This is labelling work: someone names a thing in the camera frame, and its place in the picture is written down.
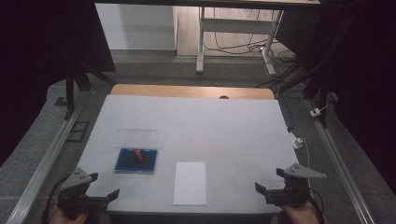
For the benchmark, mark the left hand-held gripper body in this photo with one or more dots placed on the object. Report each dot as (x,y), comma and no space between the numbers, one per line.
(73,199)

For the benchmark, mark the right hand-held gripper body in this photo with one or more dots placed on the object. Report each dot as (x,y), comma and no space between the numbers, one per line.
(292,194)

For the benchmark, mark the blue ink pad box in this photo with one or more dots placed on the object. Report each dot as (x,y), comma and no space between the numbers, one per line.
(127,163)

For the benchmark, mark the red stamp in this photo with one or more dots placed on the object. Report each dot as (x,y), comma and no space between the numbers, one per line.
(138,155)

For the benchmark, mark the person's left hand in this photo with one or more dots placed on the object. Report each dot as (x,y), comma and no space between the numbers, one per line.
(62,218)

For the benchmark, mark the person's right hand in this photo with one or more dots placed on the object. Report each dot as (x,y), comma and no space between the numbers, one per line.
(300,215)

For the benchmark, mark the white power adapter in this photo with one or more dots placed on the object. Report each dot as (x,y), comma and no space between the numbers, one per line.
(315,112)

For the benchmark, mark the white paper sheet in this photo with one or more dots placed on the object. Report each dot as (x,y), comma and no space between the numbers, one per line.
(190,183)

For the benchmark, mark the white table cover board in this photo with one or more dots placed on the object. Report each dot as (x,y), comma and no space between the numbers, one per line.
(202,127)

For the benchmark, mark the black metal stand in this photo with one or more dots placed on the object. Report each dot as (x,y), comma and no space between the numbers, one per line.
(317,84)
(70,90)

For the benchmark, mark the wooden table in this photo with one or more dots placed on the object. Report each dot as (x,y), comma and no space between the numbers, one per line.
(174,90)

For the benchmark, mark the black curtain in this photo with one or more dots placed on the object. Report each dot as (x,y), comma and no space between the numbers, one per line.
(364,77)
(37,62)

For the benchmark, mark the white cabinet panel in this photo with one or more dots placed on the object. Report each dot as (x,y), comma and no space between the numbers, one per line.
(134,26)

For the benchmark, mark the aluminium rail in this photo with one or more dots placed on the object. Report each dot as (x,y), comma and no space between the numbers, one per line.
(339,161)
(46,161)

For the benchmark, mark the black floor bracket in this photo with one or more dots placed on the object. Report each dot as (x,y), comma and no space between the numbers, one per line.
(77,132)

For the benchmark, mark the white desk frame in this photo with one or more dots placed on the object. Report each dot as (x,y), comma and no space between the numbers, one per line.
(236,26)

